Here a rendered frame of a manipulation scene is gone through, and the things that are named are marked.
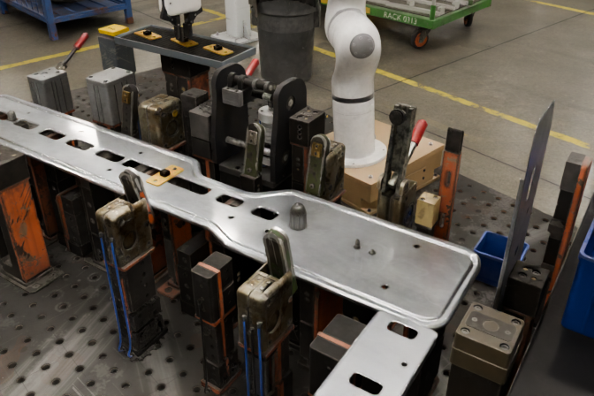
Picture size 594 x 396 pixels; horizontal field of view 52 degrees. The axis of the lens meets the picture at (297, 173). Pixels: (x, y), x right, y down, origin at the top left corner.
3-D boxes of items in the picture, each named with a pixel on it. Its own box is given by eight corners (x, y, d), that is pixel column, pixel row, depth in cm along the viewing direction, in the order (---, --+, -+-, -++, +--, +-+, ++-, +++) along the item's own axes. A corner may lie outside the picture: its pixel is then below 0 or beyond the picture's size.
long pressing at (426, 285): (-72, 124, 156) (-73, 118, 156) (6, 95, 173) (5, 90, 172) (439, 338, 92) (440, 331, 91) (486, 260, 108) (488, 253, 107)
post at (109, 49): (118, 171, 193) (95, 35, 171) (135, 162, 198) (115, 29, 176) (135, 178, 189) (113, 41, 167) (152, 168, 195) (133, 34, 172)
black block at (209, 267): (189, 391, 119) (174, 273, 104) (224, 355, 127) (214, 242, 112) (221, 409, 115) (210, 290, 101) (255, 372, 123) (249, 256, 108)
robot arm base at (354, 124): (356, 133, 194) (354, 78, 185) (399, 152, 181) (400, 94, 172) (310, 153, 185) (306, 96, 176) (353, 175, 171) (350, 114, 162)
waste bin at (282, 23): (237, 76, 458) (232, -24, 421) (291, 60, 488) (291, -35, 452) (279, 95, 425) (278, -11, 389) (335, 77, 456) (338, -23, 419)
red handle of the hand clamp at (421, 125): (380, 181, 116) (413, 115, 121) (382, 186, 118) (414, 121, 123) (400, 187, 114) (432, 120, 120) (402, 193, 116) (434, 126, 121)
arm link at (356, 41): (368, 85, 179) (366, 3, 168) (385, 109, 163) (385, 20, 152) (328, 90, 178) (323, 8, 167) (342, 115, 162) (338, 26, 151)
